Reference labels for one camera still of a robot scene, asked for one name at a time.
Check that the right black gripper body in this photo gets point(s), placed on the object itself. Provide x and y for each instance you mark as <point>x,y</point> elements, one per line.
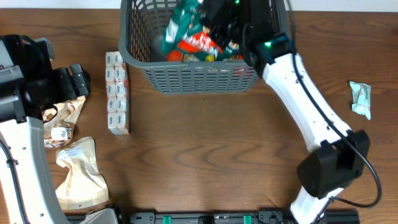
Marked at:
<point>216,23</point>

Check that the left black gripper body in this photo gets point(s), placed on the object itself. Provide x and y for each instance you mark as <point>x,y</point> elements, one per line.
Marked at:
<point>61,86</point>

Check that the green Nescafe coffee bag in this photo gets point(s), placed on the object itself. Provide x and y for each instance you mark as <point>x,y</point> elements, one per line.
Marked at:
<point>187,34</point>

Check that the orange biscuit packet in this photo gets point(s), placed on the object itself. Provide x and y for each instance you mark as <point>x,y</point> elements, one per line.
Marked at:
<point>177,56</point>

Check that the beige brown snack bag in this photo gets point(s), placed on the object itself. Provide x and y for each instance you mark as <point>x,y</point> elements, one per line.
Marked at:
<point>59,122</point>

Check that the white tissue multipack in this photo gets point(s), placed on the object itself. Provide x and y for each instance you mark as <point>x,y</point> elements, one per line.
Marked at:
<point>117,92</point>

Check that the grey plastic basket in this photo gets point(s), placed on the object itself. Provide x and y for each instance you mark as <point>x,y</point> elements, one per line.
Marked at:
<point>142,25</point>

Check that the pale green wipes packet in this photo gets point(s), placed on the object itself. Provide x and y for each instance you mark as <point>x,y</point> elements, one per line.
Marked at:
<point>361,104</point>

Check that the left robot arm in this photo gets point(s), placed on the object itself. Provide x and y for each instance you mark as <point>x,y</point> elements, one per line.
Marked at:
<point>29,86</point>

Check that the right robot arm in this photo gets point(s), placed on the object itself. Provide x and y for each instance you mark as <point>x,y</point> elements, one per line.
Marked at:
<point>337,155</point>

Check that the plain beige paper pouch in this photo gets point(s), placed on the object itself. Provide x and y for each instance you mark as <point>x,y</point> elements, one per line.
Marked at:
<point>84,186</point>

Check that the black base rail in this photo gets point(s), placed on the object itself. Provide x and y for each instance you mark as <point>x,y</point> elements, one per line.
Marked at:
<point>260,217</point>

